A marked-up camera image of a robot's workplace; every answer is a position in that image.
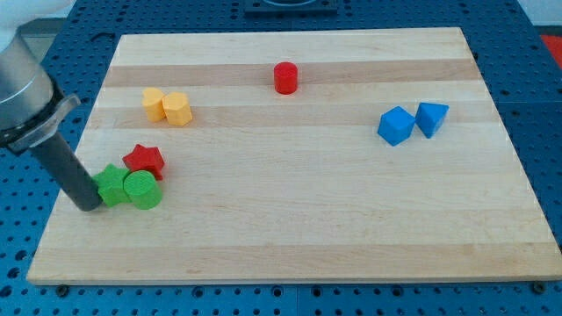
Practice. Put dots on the green star block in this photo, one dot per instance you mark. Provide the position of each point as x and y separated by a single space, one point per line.
110 185

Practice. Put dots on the blue cube block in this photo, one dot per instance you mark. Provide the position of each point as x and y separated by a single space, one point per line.
396 125

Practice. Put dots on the red cylinder block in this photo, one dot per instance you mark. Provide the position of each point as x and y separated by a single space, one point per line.
286 76

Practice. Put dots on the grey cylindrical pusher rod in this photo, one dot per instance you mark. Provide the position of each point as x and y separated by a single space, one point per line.
58 159

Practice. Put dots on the wooden board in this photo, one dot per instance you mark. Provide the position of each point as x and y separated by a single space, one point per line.
266 188

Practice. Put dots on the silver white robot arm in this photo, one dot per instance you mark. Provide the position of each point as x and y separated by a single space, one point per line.
32 106

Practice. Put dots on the red star block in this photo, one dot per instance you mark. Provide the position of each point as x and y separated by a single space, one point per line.
145 158

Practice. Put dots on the yellow hexagon block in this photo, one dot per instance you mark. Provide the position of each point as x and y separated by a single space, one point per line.
177 108

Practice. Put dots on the green cylinder block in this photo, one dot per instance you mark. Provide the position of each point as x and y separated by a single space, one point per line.
143 190

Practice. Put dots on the blue triangular block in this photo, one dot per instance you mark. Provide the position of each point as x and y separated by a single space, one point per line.
430 117

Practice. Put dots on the yellow heart block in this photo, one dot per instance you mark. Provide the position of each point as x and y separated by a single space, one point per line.
152 104

